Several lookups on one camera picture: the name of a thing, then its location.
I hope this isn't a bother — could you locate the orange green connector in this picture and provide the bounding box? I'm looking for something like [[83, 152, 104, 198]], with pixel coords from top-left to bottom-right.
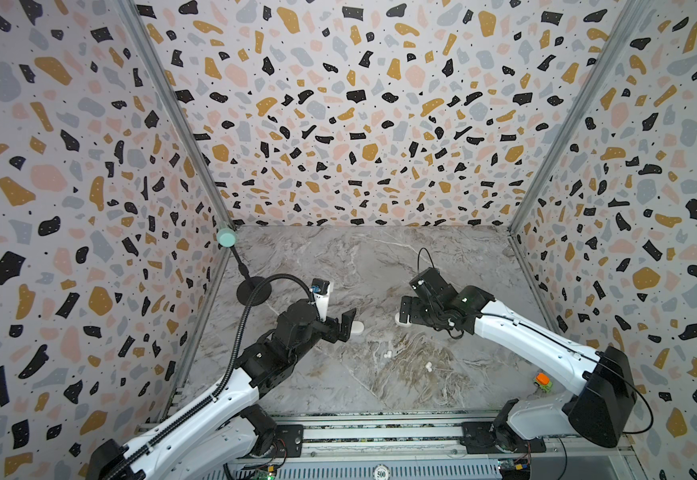
[[533, 372, 553, 393]]

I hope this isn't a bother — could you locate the mint green microphone on stand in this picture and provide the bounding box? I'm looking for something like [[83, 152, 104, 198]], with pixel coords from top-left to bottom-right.
[[216, 227, 272, 306]]

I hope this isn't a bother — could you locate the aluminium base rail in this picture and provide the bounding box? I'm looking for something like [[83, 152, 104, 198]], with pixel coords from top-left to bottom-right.
[[122, 410, 640, 480]]

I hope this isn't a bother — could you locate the white earbud charging case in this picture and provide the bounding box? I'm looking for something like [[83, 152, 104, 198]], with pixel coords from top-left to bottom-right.
[[351, 321, 364, 335]]

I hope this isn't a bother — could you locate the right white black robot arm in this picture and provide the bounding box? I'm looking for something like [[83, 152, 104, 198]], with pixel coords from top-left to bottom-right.
[[396, 267, 639, 452]]

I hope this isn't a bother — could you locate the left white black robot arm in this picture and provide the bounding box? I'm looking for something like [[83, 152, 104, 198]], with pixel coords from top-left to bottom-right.
[[86, 299, 356, 479]]

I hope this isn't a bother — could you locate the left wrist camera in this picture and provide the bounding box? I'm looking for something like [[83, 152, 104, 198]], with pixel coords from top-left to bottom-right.
[[310, 278, 332, 323]]

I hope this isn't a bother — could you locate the poker chip 500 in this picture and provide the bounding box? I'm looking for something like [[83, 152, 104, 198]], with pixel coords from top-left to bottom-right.
[[372, 465, 391, 480]]

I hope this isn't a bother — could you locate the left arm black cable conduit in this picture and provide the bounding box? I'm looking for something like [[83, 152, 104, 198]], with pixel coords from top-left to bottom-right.
[[101, 273, 316, 480]]

